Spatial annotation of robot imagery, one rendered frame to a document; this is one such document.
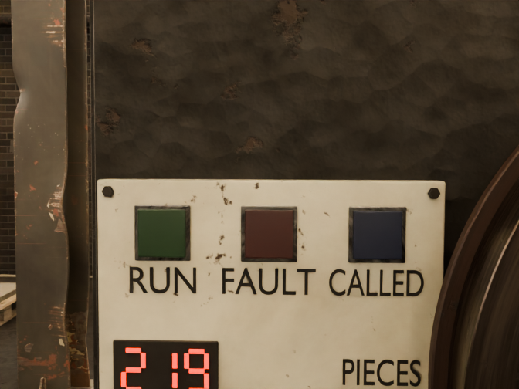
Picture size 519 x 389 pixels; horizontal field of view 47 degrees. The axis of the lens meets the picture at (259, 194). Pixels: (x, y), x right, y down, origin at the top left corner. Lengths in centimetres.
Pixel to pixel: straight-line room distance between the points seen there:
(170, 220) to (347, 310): 15
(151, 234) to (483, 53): 29
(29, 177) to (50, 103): 37
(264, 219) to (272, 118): 8
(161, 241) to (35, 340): 278
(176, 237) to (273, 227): 7
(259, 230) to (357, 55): 15
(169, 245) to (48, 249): 265
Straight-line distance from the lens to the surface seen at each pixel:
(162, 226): 45
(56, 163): 305
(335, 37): 48
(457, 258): 40
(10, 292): 538
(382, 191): 45
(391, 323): 47
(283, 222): 44
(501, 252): 34
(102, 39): 50
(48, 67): 310
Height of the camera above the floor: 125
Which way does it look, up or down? 3 degrees down
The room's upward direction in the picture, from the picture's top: straight up
